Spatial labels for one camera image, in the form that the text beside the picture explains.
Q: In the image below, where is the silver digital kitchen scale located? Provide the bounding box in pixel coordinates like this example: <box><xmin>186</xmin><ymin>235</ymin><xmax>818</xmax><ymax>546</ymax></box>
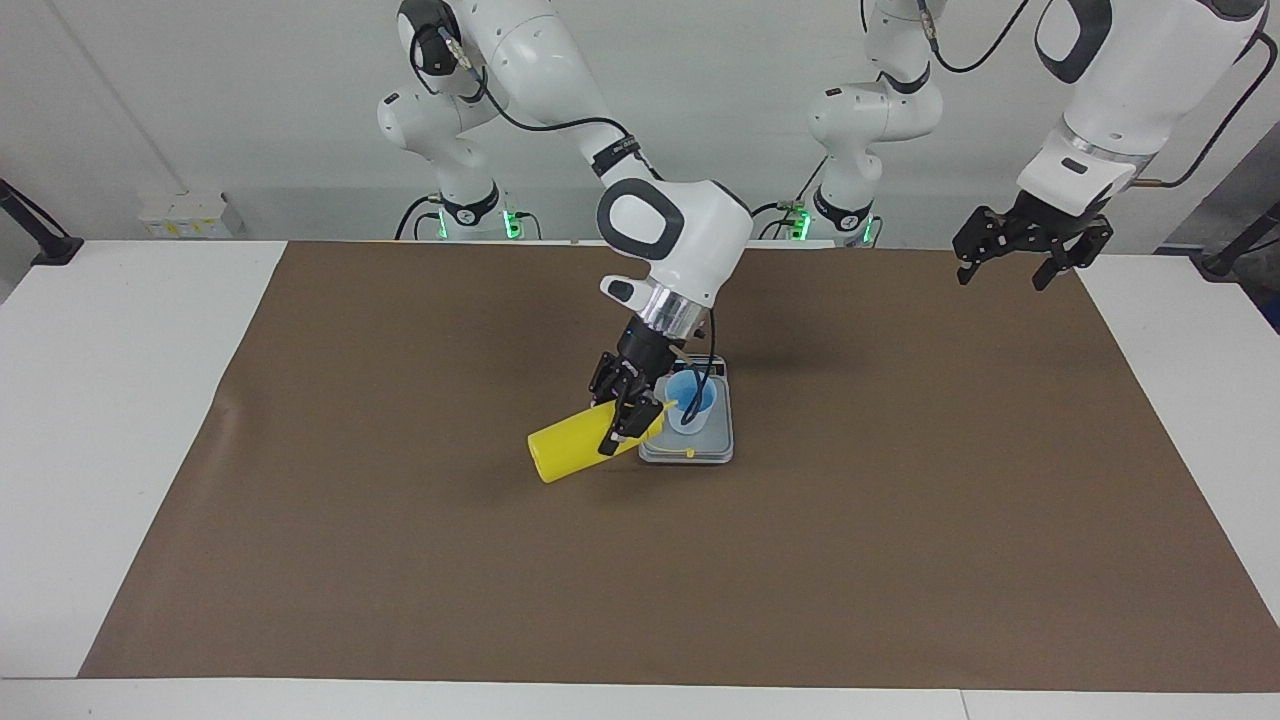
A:
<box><xmin>638</xmin><ymin>353</ymin><xmax>735</xmax><ymax>465</ymax></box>

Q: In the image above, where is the brown paper mat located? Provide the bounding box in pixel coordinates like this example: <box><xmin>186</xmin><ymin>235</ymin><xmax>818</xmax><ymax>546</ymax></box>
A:
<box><xmin>78</xmin><ymin>240</ymin><xmax>1280</xmax><ymax>694</ymax></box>

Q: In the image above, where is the black clamp stand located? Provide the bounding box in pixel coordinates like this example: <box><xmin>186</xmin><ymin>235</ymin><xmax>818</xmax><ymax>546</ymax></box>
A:
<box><xmin>1190</xmin><ymin>200</ymin><xmax>1280</xmax><ymax>279</ymax></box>
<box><xmin>0</xmin><ymin>178</ymin><xmax>85</xmax><ymax>267</ymax></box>

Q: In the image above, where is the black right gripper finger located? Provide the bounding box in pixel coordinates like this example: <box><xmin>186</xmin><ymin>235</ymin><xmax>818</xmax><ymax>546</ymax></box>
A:
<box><xmin>588</xmin><ymin>352</ymin><xmax>631</xmax><ymax>407</ymax></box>
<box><xmin>598</xmin><ymin>385</ymin><xmax>666</xmax><ymax>457</ymax></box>

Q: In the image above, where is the black base cable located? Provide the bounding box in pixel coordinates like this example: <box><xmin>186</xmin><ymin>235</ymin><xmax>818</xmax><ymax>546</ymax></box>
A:
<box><xmin>395</xmin><ymin>195</ymin><xmax>446</xmax><ymax>241</ymax></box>
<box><xmin>733</xmin><ymin>200</ymin><xmax>801</xmax><ymax>241</ymax></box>

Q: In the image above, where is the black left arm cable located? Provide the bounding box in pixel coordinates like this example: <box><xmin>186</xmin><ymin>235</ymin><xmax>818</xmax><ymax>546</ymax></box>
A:
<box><xmin>1135</xmin><ymin>35</ymin><xmax>1280</xmax><ymax>189</ymax></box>

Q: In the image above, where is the yellow squeeze bottle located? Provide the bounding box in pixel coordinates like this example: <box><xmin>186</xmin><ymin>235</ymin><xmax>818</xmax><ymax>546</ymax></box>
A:
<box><xmin>527</xmin><ymin>398</ymin><xmax>698</xmax><ymax>485</ymax></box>

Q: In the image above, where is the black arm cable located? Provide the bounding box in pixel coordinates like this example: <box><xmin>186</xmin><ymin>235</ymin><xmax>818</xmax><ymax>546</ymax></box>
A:
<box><xmin>420</xmin><ymin>20</ymin><xmax>719</xmax><ymax>423</ymax></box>
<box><xmin>1135</xmin><ymin>35</ymin><xmax>1280</xmax><ymax>189</ymax></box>

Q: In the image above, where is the black shoulder cable loop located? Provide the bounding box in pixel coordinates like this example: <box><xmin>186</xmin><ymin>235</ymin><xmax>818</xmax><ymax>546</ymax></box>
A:
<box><xmin>920</xmin><ymin>0</ymin><xmax>1033</xmax><ymax>71</ymax></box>

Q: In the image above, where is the light blue plastic cup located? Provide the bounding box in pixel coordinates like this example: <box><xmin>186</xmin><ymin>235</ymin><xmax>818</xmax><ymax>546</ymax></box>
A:
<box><xmin>665</xmin><ymin>372</ymin><xmax>718</xmax><ymax>433</ymax></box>

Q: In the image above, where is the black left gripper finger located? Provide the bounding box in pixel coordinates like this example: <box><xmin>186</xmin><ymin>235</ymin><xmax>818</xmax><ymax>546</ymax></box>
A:
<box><xmin>1032</xmin><ymin>218</ymin><xmax>1115</xmax><ymax>293</ymax></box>
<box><xmin>952</xmin><ymin>206</ymin><xmax>1015</xmax><ymax>287</ymax></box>

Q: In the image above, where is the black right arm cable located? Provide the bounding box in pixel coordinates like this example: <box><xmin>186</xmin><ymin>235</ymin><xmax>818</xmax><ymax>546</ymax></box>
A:
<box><xmin>420</xmin><ymin>20</ymin><xmax>719</xmax><ymax>423</ymax></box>

